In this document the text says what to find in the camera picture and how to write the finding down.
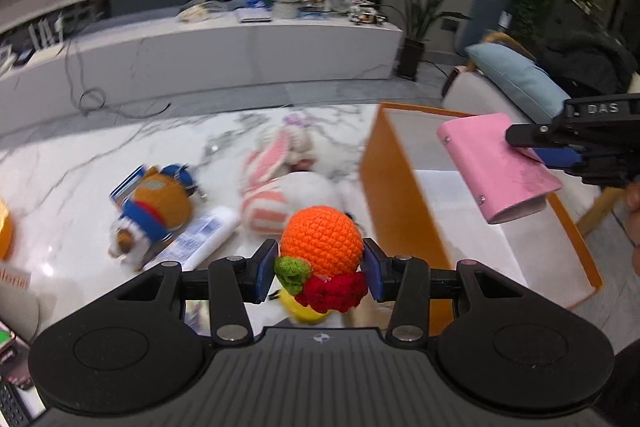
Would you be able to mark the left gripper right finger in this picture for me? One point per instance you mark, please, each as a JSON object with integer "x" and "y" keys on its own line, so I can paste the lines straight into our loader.
{"x": 404, "y": 281}

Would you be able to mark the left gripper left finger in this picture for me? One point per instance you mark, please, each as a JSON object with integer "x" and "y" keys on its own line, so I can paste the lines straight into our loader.
{"x": 232, "y": 283}

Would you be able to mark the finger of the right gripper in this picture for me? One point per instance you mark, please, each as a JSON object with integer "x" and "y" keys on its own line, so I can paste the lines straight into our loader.
{"x": 558, "y": 158}
{"x": 542, "y": 137}

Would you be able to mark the pink card wallet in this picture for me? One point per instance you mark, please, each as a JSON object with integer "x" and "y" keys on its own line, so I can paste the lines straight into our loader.
{"x": 507, "y": 183}

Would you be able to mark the white pink striped plush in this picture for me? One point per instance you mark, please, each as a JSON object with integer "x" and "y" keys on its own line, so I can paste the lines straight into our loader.
{"x": 266, "y": 209}

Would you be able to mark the orange crochet fruit toy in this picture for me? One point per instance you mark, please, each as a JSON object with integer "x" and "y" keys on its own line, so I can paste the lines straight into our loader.
{"x": 319, "y": 260}

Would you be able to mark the light blue cushion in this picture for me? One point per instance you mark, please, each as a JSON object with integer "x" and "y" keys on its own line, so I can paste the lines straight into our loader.
{"x": 526, "y": 85}

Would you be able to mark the white blue printed tube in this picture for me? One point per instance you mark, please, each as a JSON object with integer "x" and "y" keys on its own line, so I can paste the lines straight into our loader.
{"x": 200, "y": 239}

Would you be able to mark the orange storage box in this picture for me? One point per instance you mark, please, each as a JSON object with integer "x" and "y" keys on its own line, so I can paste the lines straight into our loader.
{"x": 420, "y": 207}

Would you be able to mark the yellow small toy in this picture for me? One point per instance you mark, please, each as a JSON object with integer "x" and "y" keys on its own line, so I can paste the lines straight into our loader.
{"x": 300, "y": 313}

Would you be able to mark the brown plush dog blue outfit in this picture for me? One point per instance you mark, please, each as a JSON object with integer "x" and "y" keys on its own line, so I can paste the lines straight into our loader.
{"x": 160, "y": 207}

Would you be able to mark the blue framed badge card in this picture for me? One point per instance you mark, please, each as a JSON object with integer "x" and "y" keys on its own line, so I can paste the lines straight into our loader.
{"x": 125, "y": 188}

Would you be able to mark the pink eared crochet bunny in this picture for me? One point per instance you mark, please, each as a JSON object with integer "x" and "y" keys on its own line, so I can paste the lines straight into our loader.
{"x": 279, "y": 151}

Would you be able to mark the potted green plant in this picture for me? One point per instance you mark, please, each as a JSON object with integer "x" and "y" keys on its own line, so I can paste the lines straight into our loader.
{"x": 417, "y": 18}

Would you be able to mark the black white toy car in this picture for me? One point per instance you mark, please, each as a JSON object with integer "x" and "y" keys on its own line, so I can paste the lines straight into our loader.
{"x": 365, "y": 13}

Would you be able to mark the smartphone showing billiards video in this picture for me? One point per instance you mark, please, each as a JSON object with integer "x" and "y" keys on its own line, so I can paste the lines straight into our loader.
{"x": 14, "y": 359}

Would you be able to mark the black remote control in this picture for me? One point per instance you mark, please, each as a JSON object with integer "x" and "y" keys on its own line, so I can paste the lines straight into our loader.
{"x": 12, "y": 408}

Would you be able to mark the grey tablet on console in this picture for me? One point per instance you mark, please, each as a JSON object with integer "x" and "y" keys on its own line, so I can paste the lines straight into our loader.
{"x": 253, "y": 15}

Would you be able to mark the white tv console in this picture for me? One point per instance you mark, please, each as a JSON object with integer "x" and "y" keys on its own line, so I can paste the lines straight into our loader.
{"x": 164, "y": 57}

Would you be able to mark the white wifi router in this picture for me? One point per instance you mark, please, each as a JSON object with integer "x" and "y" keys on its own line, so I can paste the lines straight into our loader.
{"x": 46, "y": 35}

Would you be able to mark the white armchair wooden frame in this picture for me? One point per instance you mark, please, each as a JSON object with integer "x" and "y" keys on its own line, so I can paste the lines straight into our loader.
{"x": 467, "y": 90}

